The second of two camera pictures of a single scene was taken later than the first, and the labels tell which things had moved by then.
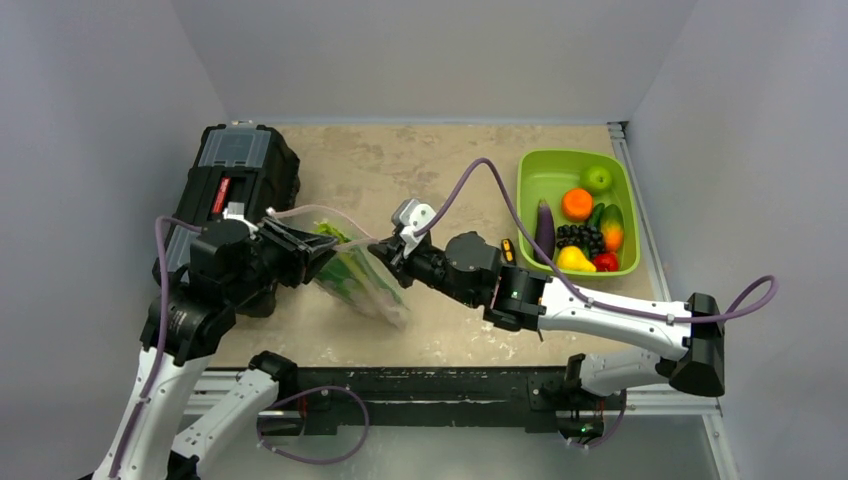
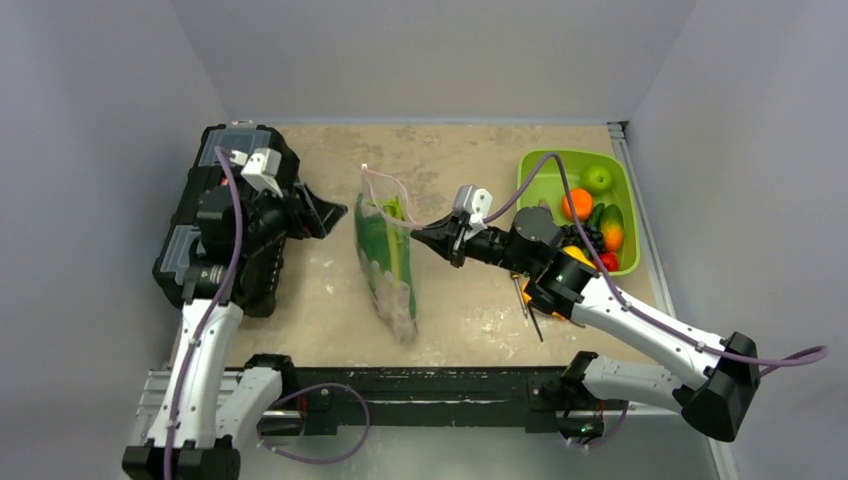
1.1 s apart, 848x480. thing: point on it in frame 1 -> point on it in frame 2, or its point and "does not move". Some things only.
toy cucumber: (595, 218) does not move
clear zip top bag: (356, 271) -> (385, 227)
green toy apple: (599, 179) does not move
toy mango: (614, 228) does not move
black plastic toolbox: (246, 163) does not move
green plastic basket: (548, 174) does not move
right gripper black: (400, 259) -> (457, 239)
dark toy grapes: (581, 236) does not move
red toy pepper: (607, 262) does not move
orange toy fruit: (577, 204) does not move
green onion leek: (351, 271) -> (382, 236)
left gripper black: (305, 251) -> (307, 214)
